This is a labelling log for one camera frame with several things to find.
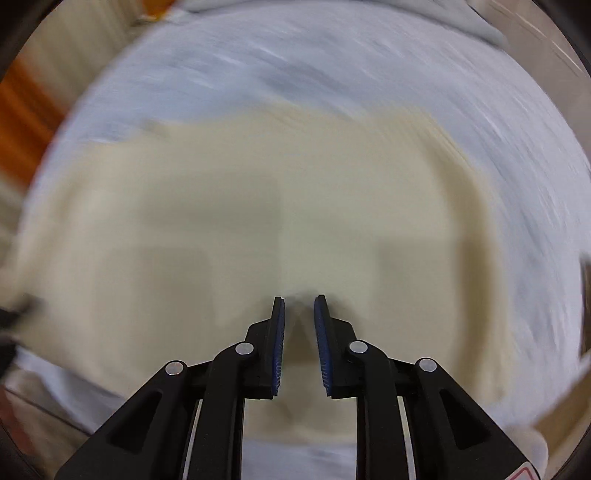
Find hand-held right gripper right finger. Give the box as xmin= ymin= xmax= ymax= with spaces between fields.
xmin=313 ymin=294 xmax=544 ymax=480

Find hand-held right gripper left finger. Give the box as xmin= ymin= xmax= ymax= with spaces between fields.
xmin=55 ymin=295 xmax=287 ymax=480

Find cream knit cardigan red buttons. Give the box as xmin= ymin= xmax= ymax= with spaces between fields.
xmin=9 ymin=104 xmax=527 ymax=446

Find orange curtain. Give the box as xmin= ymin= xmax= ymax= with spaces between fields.
xmin=0 ymin=60 xmax=62 ymax=141

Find cream curtain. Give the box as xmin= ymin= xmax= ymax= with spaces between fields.
xmin=23 ymin=7 xmax=155 ymax=123

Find bed with butterfly print sheet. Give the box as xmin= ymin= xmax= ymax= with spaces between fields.
xmin=9 ymin=0 xmax=591 ymax=480

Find grey duvet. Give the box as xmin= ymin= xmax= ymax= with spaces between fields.
xmin=185 ymin=0 xmax=506 ymax=45

